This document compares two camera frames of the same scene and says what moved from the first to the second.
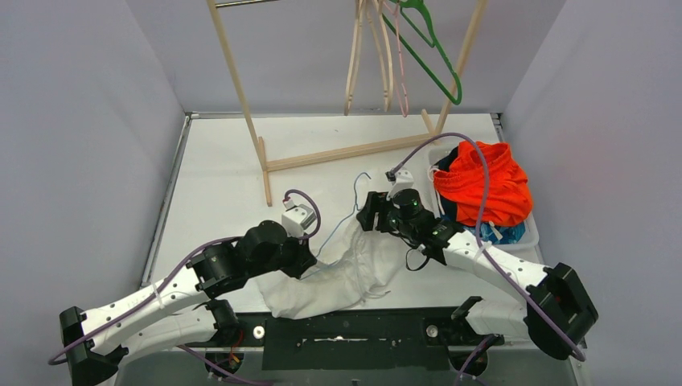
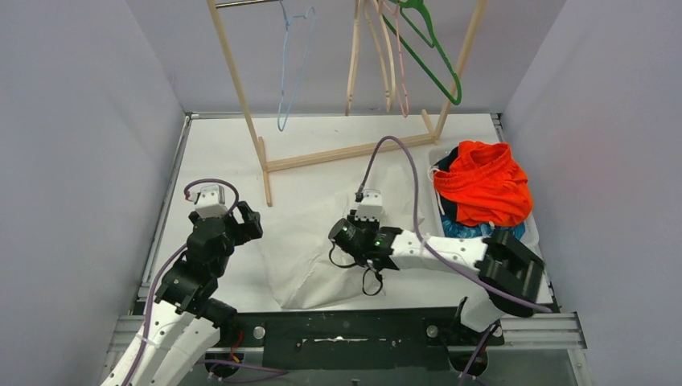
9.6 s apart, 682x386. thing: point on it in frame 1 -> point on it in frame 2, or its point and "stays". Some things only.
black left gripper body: [301, 259] -> [234, 224]
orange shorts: [509, 200] stays
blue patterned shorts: [499, 234] stays
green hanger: [416, 12] stays
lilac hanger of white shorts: [330, 233] -> [287, 21]
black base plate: [353, 340] stays
